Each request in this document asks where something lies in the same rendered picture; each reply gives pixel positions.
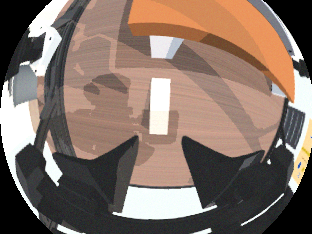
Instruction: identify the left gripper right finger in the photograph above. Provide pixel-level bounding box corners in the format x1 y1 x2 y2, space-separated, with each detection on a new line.
181 136 265 210

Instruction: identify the brown wooden stand with white legs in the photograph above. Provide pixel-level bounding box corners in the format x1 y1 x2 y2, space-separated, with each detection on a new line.
128 0 295 103

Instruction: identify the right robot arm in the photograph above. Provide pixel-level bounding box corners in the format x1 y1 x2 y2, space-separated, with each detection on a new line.
292 57 310 78

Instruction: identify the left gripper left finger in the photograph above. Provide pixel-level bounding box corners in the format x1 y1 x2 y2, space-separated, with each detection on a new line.
52 135 139 213

